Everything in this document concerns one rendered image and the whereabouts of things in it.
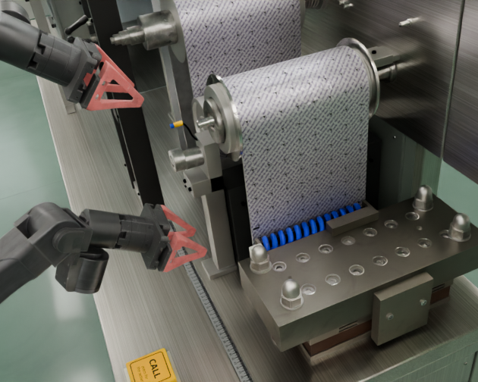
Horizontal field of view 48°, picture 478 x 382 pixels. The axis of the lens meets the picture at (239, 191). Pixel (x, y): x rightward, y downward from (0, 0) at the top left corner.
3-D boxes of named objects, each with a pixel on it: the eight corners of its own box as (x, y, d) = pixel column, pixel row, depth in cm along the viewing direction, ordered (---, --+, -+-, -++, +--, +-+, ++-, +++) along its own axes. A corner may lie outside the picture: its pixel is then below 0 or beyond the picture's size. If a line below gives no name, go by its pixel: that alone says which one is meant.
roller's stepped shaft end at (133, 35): (111, 46, 101) (107, 29, 99) (142, 39, 102) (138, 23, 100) (114, 51, 98) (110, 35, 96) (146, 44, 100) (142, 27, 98)
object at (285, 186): (252, 242, 96) (241, 156, 85) (363, 202, 102) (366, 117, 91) (253, 244, 96) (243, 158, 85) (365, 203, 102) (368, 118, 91)
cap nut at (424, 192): (408, 203, 99) (410, 183, 96) (424, 197, 100) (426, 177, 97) (421, 214, 96) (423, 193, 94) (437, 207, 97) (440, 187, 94)
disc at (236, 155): (213, 139, 97) (200, 61, 89) (215, 138, 97) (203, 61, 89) (244, 177, 86) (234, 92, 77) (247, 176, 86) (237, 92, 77)
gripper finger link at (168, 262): (202, 277, 88) (150, 272, 84) (189, 251, 94) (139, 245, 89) (218, 244, 86) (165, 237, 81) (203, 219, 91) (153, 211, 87)
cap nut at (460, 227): (442, 232, 92) (446, 211, 89) (460, 225, 93) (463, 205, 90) (457, 244, 89) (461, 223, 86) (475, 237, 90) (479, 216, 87)
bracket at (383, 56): (354, 60, 94) (354, 49, 93) (382, 52, 96) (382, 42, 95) (370, 69, 91) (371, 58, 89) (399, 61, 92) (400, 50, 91)
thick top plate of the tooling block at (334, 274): (241, 286, 95) (237, 261, 91) (426, 214, 105) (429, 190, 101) (281, 352, 82) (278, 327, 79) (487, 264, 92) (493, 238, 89)
